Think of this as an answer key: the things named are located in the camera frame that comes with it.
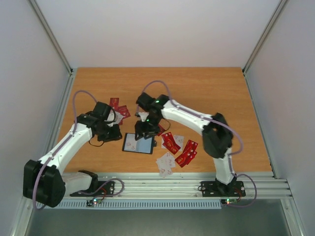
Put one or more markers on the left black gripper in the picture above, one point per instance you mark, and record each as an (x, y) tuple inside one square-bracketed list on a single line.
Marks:
[(116, 135)]

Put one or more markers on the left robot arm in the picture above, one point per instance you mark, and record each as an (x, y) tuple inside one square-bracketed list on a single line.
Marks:
[(43, 182)]

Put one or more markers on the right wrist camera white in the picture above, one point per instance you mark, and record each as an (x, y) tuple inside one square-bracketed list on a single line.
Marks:
[(142, 114)]

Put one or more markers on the black leather card holder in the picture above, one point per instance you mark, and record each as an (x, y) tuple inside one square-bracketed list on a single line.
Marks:
[(143, 146)]

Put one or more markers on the grey slotted cable duct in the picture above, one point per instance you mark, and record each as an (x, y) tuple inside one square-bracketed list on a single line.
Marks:
[(120, 204)]

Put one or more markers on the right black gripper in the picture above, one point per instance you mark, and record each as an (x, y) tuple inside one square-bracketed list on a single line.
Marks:
[(145, 128)]

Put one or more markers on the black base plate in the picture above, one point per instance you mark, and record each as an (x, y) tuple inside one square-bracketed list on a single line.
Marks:
[(108, 188), (209, 189)]

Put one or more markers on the red card far left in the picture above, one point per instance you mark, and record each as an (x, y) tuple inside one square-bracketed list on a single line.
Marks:
[(114, 103)]

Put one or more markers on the white card upper pile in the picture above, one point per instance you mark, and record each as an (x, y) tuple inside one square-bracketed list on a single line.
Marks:
[(179, 140)]

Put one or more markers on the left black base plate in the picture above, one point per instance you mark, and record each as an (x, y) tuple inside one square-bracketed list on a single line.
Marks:
[(108, 188)]

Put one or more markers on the red VIP card column lower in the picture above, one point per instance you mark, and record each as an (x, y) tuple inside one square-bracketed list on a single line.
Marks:
[(185, 158)]

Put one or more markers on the white card left cluster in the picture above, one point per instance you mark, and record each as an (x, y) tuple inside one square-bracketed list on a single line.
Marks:
[(119, 118)]

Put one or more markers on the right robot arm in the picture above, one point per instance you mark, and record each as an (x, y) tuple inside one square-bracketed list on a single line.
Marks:
[(215, 133)]

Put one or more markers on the red card left cluster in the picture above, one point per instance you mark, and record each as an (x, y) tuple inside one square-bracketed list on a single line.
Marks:
[(123, 110)]

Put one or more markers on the right controller board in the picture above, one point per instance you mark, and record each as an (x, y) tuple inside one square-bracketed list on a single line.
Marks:
[(229, 201)]

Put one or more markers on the red card centre pile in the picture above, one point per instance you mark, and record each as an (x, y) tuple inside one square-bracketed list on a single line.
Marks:
[(168, 143)]

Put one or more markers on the left controller board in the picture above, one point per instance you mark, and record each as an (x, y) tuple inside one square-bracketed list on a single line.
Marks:
[(93, 203)]

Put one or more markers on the red card column upper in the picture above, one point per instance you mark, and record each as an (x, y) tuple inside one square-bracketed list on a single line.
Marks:
[(190, 147)]

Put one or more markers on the controller board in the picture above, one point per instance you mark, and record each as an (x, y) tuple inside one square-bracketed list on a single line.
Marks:
[(93, 203), (229, 201)]

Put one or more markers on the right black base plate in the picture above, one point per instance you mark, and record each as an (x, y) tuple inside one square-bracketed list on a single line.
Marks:
[(209, 189)]

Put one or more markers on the red VIP card centre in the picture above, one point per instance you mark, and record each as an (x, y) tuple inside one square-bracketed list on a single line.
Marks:
[(161, 130)]

